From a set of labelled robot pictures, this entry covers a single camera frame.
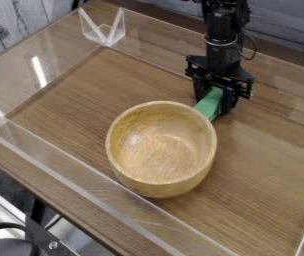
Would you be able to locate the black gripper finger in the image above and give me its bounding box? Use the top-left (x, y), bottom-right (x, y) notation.
top-left (222, 87), bottom-right (239, 115)
top-left (194, 78), bottom-right (213, 101)

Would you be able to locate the clear acrylic corner bracket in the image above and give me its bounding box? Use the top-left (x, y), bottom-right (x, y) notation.
top-left (78, 8), bottom-right (126, 47)

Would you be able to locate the green rectangular block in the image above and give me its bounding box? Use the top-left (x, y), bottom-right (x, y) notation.
top-left (195, 87), bottom-right (223, 121)

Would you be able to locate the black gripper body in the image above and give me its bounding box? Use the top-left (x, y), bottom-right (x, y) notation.
top-left (186, 38), bottom-right (255, 99)

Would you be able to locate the black cable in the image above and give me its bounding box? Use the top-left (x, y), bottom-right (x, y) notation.
top-left (0, 221), bottom-right (43, 256)

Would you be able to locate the brown wooden bowl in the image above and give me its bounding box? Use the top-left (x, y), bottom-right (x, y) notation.
top-left (106, 101), bottom-right (218, 198)

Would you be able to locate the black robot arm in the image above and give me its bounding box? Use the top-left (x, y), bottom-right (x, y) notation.
top-left (186, 0), bottom-right (257, 120)

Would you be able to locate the grey metal bracket with screw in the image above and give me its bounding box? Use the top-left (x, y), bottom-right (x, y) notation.
top-left (26, 219), bottom-right (80, 256)

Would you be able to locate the black table leg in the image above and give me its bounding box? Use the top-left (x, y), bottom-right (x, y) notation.
top-left (31, 199), bottom-right (47, 225)

